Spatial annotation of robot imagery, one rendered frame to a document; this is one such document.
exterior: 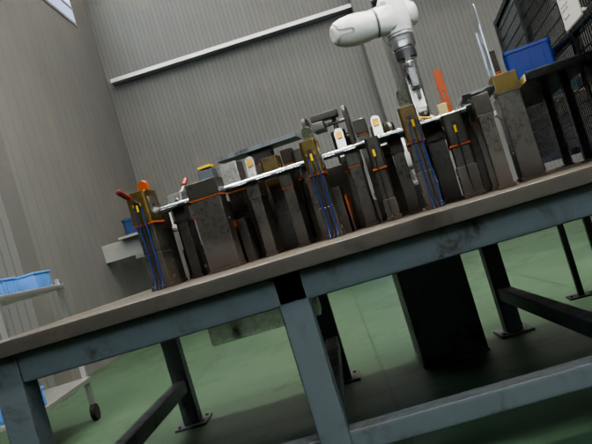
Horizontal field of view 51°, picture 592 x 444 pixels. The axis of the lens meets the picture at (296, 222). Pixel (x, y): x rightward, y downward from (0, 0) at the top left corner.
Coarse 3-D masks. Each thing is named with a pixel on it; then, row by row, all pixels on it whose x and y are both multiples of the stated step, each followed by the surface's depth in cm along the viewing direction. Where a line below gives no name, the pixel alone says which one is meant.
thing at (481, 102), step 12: (480, 96) 184; (480, 108) 184; (492, 108) 183; (480, 120) 184; (492, 120) 184; (492, 132) 184; (492, 144) 184; (492, 156) 184; (504, 156) 183; (492, 168) 187; (504, 168) 183; (504, 180) 184
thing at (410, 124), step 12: (408, 108) 203; (408, 120) 202; (408, 132) 203; (420, 132) 202; (408, 144) 204; (420, 144) 204; (420, 156) 204; (420, 168) 204; (432, 168) 202; (420, 180) 204; (432, 180) 203; (432, 192) 203; (432, 204) 203; (444, 204) 202
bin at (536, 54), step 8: (544, 40) 220; (520, 48) 223; (528, 48) 222; (536, 48) 221; (544, 48) 220; (504, 56) 225; (512, 56) 224; (520, 56) 223; (528, 56) 222; (536, 56) 221; (544, 56) 220; (552, 56) 220; (512, 64) 224; (520, 64) 223; (528, 64) 223; (536, 64) 222; (544, 64) 221; (520, 72) 224
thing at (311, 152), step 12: (300, 144) 214; (312, 144) 213; (312, 156) 212; (312, 168) 213; (324, 168) 216; (312, 180) 214; (324, 180) 213; (324, 192) 214; (324, 204) 214; (336, 204) 218; (324, 216) 213; (336, 216) 213; (336, 228) 213
